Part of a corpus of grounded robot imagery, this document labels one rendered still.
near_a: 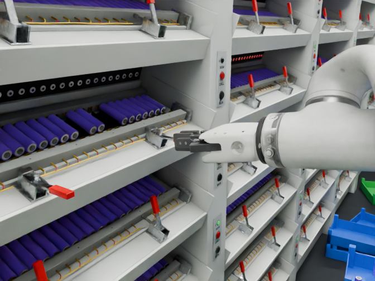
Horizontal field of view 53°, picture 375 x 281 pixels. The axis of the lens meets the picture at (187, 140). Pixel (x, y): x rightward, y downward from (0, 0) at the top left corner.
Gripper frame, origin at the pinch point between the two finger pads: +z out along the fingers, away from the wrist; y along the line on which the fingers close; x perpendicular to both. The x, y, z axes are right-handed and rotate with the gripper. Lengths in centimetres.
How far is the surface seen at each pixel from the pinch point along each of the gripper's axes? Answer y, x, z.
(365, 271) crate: 67, -61, -15
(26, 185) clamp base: -27.7, 0.7, 6.7
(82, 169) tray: -17.4, -0.3, 8.1
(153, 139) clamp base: -1.0, 0.5, 7.1
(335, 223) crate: 151, -85, 15
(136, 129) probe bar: -2.9, 2.8, 9.1
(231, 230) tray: 39, -38, 16
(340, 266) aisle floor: 128, -98, 8
